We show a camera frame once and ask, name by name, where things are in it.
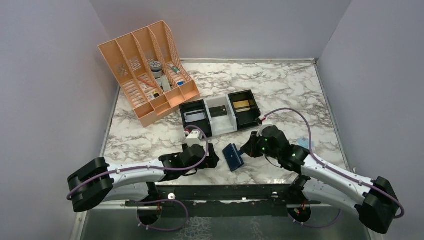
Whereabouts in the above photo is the blue leather card holder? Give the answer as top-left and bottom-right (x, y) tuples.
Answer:
(222, 143), (244, 172)

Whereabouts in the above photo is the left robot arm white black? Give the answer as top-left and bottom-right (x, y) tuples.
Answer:
(66, 143), (220, 213)

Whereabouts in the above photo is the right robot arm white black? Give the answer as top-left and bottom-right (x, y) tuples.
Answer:
(241, 125), (400, 234)

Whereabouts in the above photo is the silver credit card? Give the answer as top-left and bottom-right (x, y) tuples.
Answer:
(183, 110), (206, 123)

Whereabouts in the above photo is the gold credit card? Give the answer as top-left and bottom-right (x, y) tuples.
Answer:
(233, 100), (252, 113)

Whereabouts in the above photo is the black credit card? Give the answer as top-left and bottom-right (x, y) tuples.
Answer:
(209, 105), (228, 118)

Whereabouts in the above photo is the clear blue plastic case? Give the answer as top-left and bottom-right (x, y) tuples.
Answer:
(297, 137), (315, 150)

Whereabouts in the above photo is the right black plastic bin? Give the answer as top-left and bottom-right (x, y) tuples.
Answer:
(228, 90), (261, 131)

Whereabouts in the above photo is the black plastic bin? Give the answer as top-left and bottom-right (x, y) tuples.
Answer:
(228, 90), (261, 131)
(179, 99), (213, 138)

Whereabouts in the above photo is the white plastic bin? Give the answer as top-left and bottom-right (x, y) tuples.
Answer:
(203, 94), (238, 137)

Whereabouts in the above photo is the left black plastic bin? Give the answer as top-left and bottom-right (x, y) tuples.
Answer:
(179, 99), (213, 138)

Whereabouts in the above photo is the green white marker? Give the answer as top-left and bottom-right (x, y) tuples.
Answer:
(169, 64), (181, 75)

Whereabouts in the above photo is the orange pencil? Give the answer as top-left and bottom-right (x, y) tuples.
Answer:
(137, 76), (158, 88)

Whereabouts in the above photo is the grey round tape roll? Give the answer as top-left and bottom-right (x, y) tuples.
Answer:
(149, 61), (163, 79)

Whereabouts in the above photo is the orange plastic file organizer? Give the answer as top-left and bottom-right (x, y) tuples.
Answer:
(98, 20), (200, 127)

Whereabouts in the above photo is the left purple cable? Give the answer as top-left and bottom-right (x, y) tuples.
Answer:
(66, 125), (210, 202)

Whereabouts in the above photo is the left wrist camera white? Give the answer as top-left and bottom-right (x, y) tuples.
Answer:
(184, 129), (203, 147)

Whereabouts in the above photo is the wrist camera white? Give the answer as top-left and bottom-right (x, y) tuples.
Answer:
(184, 129), (203, 147)
(258, 115), (273, 128)

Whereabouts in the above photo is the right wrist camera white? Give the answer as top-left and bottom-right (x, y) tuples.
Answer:
(258, 115), (273, 128)

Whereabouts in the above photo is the black metal base rail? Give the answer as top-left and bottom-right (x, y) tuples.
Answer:
(125, 184), (311, 218)

